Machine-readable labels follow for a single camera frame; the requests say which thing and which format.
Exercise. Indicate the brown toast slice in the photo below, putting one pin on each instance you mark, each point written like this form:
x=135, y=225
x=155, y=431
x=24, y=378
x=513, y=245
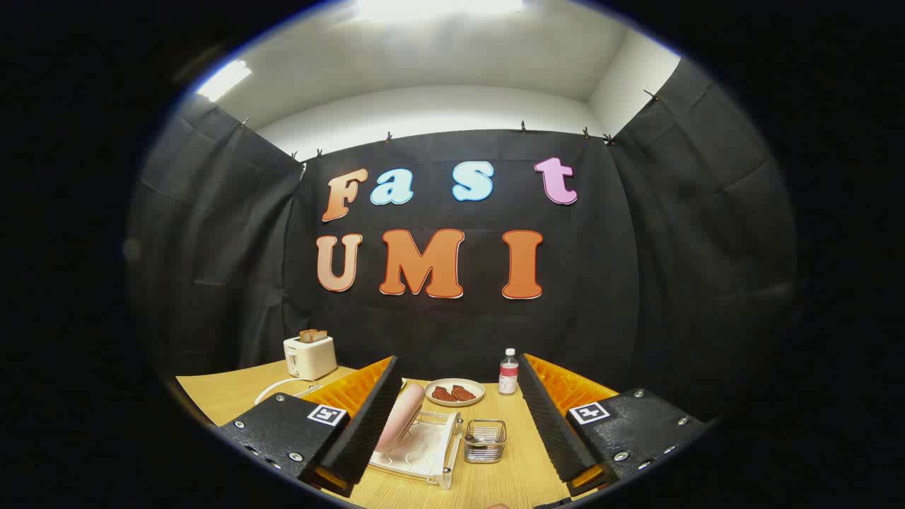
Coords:
x=306, y=336
x=320, y=335

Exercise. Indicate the white round plate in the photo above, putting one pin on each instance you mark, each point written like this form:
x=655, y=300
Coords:
x=456, y=403

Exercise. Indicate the pink plate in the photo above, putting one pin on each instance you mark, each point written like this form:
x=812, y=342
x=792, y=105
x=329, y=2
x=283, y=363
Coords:
x=401, y=417

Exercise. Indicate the red meat piece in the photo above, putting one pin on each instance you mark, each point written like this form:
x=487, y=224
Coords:
x=443, y=394
x=464, y=392

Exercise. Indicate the black backdrop cloth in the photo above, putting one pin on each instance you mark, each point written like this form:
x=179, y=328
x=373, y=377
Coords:
x=636, y=283

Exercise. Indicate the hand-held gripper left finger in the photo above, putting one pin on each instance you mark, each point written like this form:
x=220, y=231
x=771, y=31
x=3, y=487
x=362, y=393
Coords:
x=368, y=424

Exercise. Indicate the clear bottle with red label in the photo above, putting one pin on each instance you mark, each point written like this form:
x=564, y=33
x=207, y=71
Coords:
x=508, y=375

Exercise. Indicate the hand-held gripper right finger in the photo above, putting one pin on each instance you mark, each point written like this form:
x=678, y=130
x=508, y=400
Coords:
x=551, y=424

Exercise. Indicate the ceiling light panel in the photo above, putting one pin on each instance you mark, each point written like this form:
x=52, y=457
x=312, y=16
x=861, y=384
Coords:
x=438, y=7
x=225, y=79

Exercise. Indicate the white toaster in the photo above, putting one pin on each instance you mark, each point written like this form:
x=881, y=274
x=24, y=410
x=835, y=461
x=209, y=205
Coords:
x=311, y=359

